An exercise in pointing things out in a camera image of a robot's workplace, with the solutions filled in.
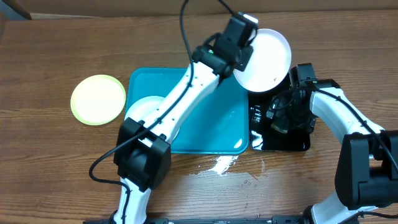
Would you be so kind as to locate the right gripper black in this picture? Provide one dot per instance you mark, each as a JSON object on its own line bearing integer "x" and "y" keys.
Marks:
{"x": 308, "y": 126}

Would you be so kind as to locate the green yellow sponge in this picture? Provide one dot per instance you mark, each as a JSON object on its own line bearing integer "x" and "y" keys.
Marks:
{"x": 281, "y": 126}

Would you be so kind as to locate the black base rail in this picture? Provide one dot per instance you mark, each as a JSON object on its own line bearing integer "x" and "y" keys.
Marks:
{"x": 278, "y": 219}

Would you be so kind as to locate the white plate top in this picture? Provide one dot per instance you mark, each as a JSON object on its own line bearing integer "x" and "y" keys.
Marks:
{"x": 268, "y": 64}

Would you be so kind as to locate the white plate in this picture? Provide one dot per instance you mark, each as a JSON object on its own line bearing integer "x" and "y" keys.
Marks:
{"x": 268, "y": 64}
{"x": 145, "y": 110}

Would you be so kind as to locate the yellow-green plate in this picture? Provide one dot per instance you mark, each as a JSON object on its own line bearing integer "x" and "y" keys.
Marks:
{"x": 98, "y": 100}

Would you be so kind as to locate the black plastic tray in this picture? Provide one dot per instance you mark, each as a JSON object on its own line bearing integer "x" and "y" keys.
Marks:
{"x": 261, "y": 136}

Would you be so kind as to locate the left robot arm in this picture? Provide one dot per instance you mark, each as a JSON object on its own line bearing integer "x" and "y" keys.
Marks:
{"x": 143, "y": 150}

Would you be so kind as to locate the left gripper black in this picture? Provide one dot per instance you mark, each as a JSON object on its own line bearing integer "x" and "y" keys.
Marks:
{"x": 244, "y": 56}

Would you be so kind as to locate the teal plastic tray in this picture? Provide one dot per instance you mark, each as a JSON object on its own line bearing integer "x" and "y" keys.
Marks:
{"x": 219, "y": 124}

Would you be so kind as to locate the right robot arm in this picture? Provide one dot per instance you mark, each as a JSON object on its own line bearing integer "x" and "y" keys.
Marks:
{"x": 366, "y": 174}

